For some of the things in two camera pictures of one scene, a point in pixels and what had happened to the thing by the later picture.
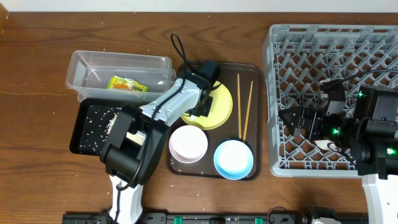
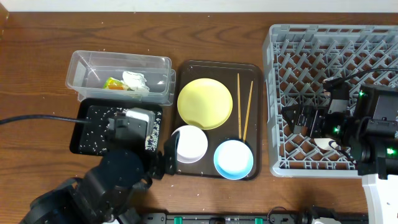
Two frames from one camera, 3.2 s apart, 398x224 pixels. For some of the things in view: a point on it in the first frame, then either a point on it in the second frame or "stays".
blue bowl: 233,160 stays
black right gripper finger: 291,117 stays
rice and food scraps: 98,125 stays
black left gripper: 202,107 → 158,166
